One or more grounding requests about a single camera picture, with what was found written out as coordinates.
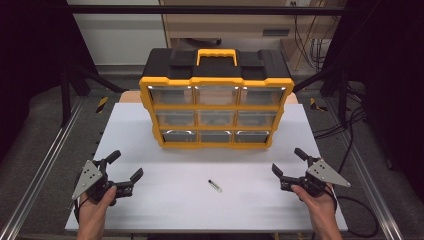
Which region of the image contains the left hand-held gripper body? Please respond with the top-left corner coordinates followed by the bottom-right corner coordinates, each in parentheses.
top-left (71, 159), bottom-right (135, 203)

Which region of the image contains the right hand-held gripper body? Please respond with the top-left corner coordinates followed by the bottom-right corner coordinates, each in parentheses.
top-left (279, 156), bottom-right (352, 198)

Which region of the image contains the small black and silver bit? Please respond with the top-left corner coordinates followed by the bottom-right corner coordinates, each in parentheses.
top-left (208, 179), bottom-right (223, 193)

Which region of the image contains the clear plastic organizer drawer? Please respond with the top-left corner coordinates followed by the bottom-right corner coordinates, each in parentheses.
top-left (194, 85), bottom-right (241, 106)

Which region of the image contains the yellow and black storage organizer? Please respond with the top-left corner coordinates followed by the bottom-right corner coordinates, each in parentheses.
top-left (138, 47), bottom-right (295, 150)

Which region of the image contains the person's left hand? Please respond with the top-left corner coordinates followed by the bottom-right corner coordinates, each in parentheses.
top-left (77, 185), bottom-right (118, 231)

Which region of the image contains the person's right hand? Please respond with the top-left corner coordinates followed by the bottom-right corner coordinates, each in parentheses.
top-left (291, 184), bottom-right (338, 228)

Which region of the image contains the yellow black hazard tape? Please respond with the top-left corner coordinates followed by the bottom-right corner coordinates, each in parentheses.
top-left (95, 96), bottom-right (110, 115)
top-left (309, 97), bottom-right (329, 113)

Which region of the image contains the group of clear drawers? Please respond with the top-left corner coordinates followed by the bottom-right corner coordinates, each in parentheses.
top-left (147, 84), bottom-right (287, 144)

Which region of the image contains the black metal stand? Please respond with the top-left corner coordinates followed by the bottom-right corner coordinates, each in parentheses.
top-left (292, 62), bottom-right (352, 125)
top-left (59, 62), bottom-right (129, 128)

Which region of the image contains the black curtain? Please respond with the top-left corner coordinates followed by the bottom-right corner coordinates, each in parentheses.
top-left (0, 0), bottom-right (99, 163)
top-left (321, 0), bottom-right (424, 193)

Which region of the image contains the white cabinet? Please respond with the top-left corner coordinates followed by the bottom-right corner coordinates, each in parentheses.
top-left (66, 0), bottom-right (168, 66)

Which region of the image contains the light wooden cabinet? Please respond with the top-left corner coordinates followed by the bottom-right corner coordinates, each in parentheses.
top-left (159, 0), bottom-right (335, 69)

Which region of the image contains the left hand-held gripper cable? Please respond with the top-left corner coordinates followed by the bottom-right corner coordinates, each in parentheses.
top-left (73, 195), bottom-right (91, 225)

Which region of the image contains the aluminium rail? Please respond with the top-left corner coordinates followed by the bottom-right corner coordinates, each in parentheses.
top-left (0, 95), bottom-right (86, 240)
top-left (324, 98), bottom-right (405, 240)

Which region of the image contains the black floor cable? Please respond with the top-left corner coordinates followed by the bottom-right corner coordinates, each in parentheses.
top-left (313, 105), bottom-right (380, 239)

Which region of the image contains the bundle of hanging cables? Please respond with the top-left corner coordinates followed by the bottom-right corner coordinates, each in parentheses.
top-left (292, 1), bottom-right (333, 72)

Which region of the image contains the black horizontal frame bar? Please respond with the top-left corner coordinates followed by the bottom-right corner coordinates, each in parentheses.
top-left (66, 4), bottom-right (348, 16)

